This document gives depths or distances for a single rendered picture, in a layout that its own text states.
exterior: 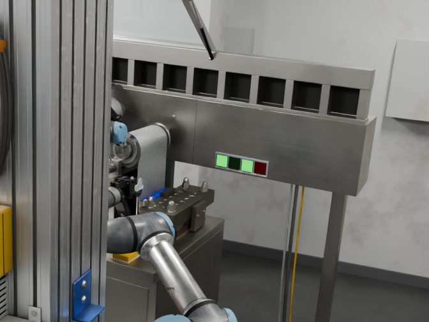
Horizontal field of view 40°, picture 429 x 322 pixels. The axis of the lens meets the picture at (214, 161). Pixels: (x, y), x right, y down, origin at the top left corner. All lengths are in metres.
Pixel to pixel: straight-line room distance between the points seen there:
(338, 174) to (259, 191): 2.01
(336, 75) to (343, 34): 1.76
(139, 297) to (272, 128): 0.88
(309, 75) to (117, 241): 1.08
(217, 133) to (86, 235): 1.39
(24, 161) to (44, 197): 0.08
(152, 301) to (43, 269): 1.11
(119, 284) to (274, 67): 1.07
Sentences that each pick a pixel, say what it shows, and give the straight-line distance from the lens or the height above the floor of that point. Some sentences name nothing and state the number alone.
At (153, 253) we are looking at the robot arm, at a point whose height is 1.11.
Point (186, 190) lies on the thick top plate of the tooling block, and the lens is 2.68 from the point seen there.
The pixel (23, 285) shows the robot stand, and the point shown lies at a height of 1.30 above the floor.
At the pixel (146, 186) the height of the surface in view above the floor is 1.08.
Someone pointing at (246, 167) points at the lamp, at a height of 1.18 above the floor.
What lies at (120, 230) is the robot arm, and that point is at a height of 1.17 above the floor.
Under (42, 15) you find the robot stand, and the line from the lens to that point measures 1.09.
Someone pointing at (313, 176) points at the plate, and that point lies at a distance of 2.50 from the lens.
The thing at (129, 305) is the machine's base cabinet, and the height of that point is 0.73.
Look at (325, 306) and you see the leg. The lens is 2.88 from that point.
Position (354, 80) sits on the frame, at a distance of 2.40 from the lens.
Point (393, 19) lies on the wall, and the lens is 4.15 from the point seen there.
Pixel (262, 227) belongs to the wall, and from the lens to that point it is 4.52.
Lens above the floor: 1.88
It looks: 15 degrees down
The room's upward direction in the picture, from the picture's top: 5 degrees clockwise
